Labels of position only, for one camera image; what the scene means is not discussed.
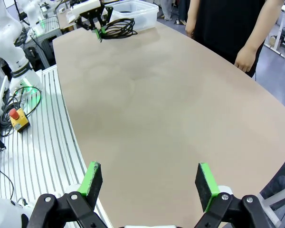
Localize person in black t-shirt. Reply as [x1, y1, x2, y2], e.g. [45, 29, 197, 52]
[187, 0, 285, 79]

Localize clear plastic storage box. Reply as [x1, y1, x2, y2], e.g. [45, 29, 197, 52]
[104, 1, 160, 31]

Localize person's right forearm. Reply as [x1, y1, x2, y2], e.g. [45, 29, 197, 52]
[186, 0, 202, 26]

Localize yellow emergency stop button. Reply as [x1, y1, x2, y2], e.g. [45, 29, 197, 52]
[8, 108, 31, 133]

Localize white slotted aluminium platform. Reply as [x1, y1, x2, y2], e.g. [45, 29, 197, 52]
[0, 65, 114, 228]

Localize black USB charging cable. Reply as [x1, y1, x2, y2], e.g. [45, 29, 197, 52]
[100, 18, 138, 40]

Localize person's left hand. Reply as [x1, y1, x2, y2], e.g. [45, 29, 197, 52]
[234, 45, 258, 73]

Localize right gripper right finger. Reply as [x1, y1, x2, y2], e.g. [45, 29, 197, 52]
[194, 162, 270, 228]

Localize grey metal table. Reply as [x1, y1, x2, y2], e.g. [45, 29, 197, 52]
[22, 14, 62, 69]

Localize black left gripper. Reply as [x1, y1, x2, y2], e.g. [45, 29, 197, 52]
[75, 6, 114, 43]

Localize white table leg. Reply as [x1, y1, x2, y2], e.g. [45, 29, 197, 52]
[257, 190, 283, 228]

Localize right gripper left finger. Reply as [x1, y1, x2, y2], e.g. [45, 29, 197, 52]
[26, 161, 107, 228]

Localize person's left forearm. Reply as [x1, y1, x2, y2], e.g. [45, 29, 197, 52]
[241, 0, 285, 52]

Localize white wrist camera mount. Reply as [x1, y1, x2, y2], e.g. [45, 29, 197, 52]
[70, 0, 102, 11]

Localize black coiled robot cables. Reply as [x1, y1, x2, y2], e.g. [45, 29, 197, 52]
[0, 85, 43, 137]

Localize person's right hand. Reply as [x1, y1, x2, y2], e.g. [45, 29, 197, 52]
[185, 23, 196, 38]

